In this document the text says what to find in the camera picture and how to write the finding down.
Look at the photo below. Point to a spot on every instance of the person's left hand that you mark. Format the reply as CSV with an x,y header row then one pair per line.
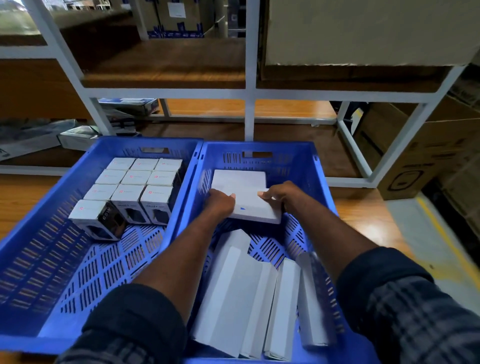
x,y
218,205

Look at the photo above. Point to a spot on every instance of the person's right hand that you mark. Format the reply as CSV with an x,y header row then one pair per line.
x,y
292,197

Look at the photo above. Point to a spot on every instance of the person's left thumb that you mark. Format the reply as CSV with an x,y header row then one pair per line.
x,y
229,197

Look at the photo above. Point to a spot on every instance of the person's right thumb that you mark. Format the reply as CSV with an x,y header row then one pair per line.
x,y
267,194

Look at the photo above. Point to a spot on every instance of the white box blue mark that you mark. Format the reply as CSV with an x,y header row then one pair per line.
x,y
252,208

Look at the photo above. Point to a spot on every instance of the person's right forearm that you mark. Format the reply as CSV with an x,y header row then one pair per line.
x,y
356,270

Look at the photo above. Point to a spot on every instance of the person's left forearm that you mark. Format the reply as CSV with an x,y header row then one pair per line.
x,y
176,270

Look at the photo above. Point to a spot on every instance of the blue plastic crate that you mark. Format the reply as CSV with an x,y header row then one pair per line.
x,y
93,262
300,165

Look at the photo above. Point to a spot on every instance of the group of small white boxes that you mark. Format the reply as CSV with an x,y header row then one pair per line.
x,y
127,195

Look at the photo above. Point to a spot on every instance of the white metal shelf rack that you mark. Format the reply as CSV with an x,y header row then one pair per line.
x,y
250,75

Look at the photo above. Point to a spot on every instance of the blue and white product box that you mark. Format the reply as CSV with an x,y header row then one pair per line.
x,y
129,106

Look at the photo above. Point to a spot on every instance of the cardboard box black print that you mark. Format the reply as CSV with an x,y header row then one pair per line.
x,y
420,150

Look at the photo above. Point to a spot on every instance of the small grey product box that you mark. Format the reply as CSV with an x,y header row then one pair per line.
x,y
78,137

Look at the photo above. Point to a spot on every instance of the cardboard box blue print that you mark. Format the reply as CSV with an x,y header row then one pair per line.
x,y
174,18

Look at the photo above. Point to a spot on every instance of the large plain cardboard box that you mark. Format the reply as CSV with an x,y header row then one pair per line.
x,y
367,33

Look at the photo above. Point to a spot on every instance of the grey flat package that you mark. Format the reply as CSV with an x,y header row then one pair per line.
x,y
30,137

